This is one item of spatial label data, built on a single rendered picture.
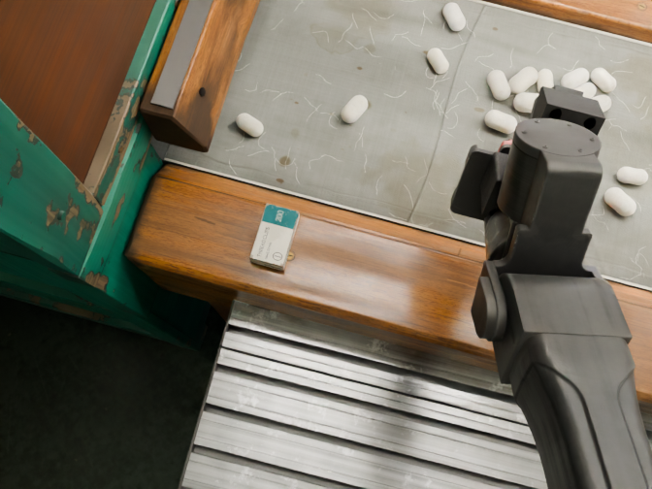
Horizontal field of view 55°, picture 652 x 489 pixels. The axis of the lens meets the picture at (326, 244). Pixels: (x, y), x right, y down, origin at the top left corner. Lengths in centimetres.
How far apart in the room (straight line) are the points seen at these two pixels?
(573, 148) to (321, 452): 44
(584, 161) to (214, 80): 38
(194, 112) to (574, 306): 39
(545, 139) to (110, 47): 36
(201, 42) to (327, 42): 19
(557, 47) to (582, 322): 48
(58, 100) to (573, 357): 40
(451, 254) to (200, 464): 35
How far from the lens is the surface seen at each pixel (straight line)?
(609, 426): 38
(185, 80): 63
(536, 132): 46
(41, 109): 50
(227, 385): 73
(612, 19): 85
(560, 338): 41
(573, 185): 43
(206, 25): 65
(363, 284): 65
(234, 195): 68
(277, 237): 64
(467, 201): 58
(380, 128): 73
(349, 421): 73
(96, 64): 57
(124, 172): 63
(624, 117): 82
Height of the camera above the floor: 140
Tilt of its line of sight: 75 degrees down
